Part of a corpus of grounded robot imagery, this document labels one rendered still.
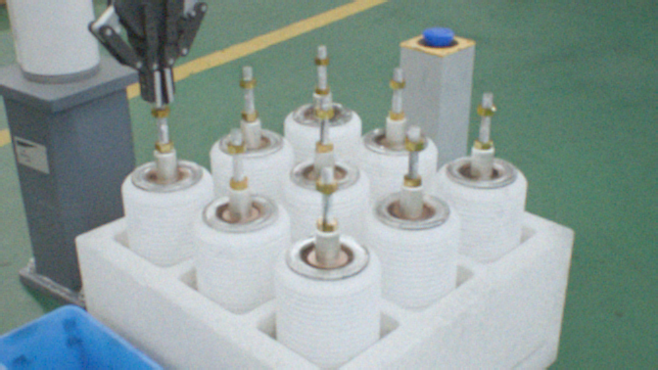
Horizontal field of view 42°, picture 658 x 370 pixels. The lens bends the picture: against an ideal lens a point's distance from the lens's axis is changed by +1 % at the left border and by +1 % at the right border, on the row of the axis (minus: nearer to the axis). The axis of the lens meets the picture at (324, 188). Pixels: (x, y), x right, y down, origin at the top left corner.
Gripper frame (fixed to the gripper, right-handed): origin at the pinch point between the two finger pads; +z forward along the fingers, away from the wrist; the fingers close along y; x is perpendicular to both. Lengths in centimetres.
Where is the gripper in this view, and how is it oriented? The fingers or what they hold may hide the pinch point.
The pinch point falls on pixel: (157, 85)
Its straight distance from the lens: 87.6
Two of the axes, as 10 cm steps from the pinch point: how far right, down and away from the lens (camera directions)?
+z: 0.0, 8.9, 4.6
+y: 6.8, -3.4, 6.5
